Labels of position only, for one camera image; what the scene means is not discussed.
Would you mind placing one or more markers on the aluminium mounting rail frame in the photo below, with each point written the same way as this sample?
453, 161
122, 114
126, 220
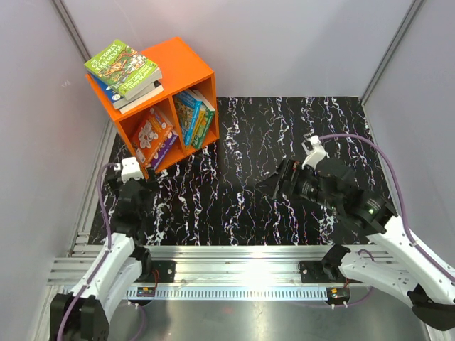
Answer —
246, 273

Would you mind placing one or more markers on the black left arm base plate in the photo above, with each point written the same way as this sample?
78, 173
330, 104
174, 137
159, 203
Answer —
163, 270

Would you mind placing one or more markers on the orange two-compartment shelf box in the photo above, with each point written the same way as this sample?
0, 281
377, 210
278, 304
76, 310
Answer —
182, 69

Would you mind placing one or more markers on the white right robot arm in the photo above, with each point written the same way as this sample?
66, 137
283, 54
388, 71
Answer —
331, 184

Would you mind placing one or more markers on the bright blue paperback book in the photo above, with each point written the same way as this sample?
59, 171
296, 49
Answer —
201, 114

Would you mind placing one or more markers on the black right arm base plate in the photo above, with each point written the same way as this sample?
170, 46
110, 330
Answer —
313, 272

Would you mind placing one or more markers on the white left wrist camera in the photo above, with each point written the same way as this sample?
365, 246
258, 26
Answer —
129, 169

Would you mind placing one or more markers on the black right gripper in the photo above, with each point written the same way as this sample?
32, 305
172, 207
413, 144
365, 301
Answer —
291, 171

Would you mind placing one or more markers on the black marble-pattern mat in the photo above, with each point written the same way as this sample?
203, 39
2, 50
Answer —
212, 197

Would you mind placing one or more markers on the blue 91-storey treehouse book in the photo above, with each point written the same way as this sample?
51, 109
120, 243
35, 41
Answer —
114, 101

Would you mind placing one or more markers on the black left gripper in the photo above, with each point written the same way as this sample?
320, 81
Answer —
150, 187

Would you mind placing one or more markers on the teal 26-storey treehouse book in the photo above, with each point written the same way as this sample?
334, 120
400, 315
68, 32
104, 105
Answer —
187, 105

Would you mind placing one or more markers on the lime 65-storey treehouse book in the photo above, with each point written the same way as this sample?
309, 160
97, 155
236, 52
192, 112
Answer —
123, 69

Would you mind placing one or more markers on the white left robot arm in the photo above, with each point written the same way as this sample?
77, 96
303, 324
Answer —
85, 312

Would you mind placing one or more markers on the orange 78-storey treehouse book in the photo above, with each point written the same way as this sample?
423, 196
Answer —
152, 131

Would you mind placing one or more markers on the green 104-storey treehouse book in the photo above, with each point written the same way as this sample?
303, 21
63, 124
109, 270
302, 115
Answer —
208, 111

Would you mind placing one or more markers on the purple 52-storey treehouse book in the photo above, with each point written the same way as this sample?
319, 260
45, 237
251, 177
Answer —
163, 149

